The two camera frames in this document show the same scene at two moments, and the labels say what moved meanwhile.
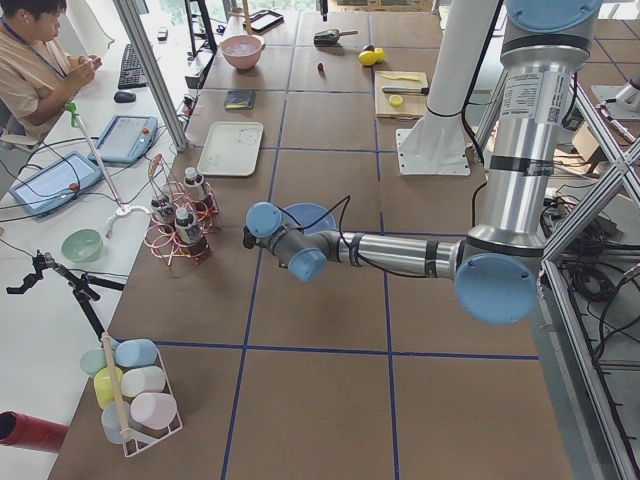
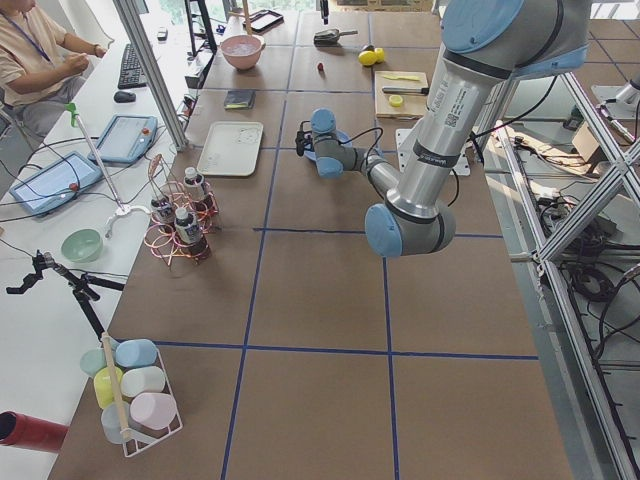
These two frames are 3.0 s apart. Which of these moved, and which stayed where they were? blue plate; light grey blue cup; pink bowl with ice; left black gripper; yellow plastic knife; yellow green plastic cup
Moved: blue plate; left black gripper
Stayed: light grey blue cup; pink bowl with ice; yellow green plastic cup; yellow plastic knife
